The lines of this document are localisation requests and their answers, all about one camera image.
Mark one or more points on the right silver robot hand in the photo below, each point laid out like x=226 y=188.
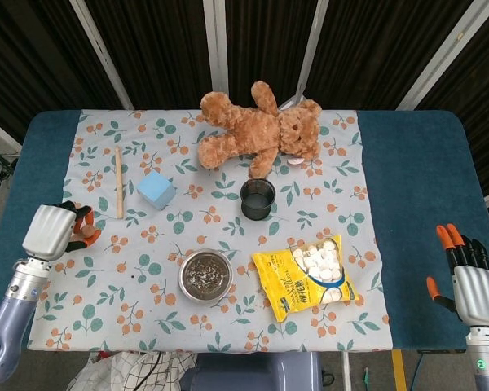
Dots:
x=478 y=293

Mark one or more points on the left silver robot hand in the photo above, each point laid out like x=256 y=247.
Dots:
x=49 y=232

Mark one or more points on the wooden rolling pin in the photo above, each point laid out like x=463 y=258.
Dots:
x=89 y=232

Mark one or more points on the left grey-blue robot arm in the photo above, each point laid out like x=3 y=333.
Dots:
x=12 y=322

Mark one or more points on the thin wooden stick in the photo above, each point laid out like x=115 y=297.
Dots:
x=118 y=183

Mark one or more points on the stainless steel bowl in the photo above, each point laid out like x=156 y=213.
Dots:
x=205 y=296

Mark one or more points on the light blue foam cube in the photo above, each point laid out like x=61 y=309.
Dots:
x=155 y=191

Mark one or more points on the teal felt table cover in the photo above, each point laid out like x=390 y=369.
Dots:
x=415 y=183

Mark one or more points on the white checkered cloth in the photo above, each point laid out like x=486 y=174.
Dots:
x=118 y=372

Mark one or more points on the floral fruit print tablecloth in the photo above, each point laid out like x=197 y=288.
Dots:
x=212 y=236

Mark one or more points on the yellow marshmallow bag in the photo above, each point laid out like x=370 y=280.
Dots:
x=285 y=281

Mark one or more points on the black mesh pen cup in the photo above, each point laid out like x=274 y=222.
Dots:
x=257 y=201

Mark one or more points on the dark pleated curtain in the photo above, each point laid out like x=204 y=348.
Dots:
x=163 y=49

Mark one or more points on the brown teddy bear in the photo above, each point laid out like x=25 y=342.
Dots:
x=252 y=130

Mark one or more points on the grey-blue robot torso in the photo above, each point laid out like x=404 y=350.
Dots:
x=261 y=372

